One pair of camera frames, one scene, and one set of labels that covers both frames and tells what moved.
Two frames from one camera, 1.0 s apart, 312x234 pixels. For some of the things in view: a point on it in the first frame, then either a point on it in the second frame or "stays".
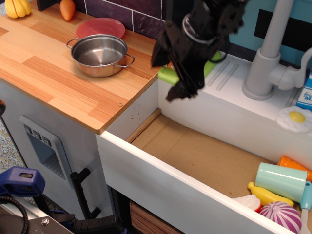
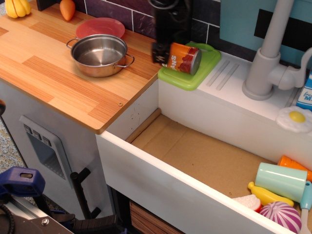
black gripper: x=196 y=31 to x=173 y=24
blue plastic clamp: x=21 y=182 stays
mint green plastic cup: x=289 y=183 stays
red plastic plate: x=100 y=26 stays
